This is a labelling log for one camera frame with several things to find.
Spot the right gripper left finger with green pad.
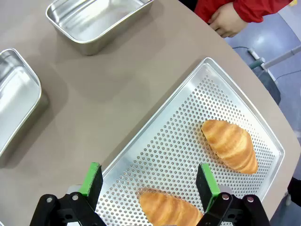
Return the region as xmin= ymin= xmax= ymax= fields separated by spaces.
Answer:
xmin=29 ymin=162 xmax=104 ymax=226

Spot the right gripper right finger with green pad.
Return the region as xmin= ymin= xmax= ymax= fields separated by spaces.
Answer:
xmin=196 ymin=163 xmax=271 ymax=226

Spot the golden croissant bread roll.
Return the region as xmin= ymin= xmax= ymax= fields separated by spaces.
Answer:
xmin=138 ymin=190 xmax=204 ymax=226
xmin=201 ymin=119 xmax=259 ymax=175

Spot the clear plastic container with sausages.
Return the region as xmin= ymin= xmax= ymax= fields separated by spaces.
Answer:
xmin=0 ymin=48 xmax=50 ymax=163

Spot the rectangular stainless steel container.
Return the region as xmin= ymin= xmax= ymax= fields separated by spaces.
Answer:
xmin=46 ymin=0 xmax=155 ymax=57

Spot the person's left hand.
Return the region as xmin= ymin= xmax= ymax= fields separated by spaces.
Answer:
xmin=208 ymin=2 xmax=247 ymax=39

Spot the perforated aluminium baking tray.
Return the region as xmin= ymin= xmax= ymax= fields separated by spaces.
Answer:
xmin=95 ymin=57 xmax=285 ymax=226

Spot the black floor object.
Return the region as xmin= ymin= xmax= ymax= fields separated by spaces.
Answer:
xmin=287 ymin=175 xmax=301 ymax=205

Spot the white metal pole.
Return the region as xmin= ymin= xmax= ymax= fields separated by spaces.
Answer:
xmin=249 ymin=45 xmax=301 ymax=71

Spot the person's body red jacket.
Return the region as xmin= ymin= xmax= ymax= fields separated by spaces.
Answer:
xmin=178 ymin=0 xmax=236 ymax=24

